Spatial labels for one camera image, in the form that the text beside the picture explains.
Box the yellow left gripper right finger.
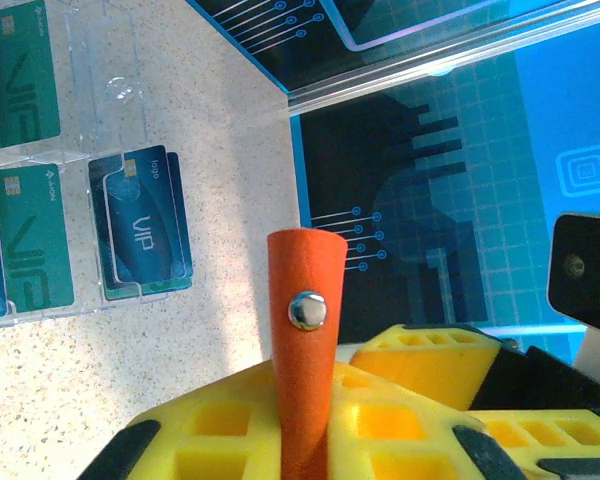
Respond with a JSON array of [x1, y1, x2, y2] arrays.
[[328, 360, 530, 480]]

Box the orange card holder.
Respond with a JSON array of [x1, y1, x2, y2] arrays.
[[266, 227, 349, 480]]

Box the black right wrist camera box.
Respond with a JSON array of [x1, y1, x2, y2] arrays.
[[547, 212, 600, 329]]

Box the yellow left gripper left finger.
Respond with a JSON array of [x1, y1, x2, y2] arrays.
[[77, 358, 284, 480]]

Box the green VIP card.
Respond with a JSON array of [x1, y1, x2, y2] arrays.
[[103, 277, 194, 302], [0, 0, 62, 150], [0, 163, 76, 321]]

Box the clear acrylic card stand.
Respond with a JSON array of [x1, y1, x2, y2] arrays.
[[0, 0, 196, 331]]

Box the aluminium frame post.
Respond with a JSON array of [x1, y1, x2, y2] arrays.
[[285, 0, 600, 119]]

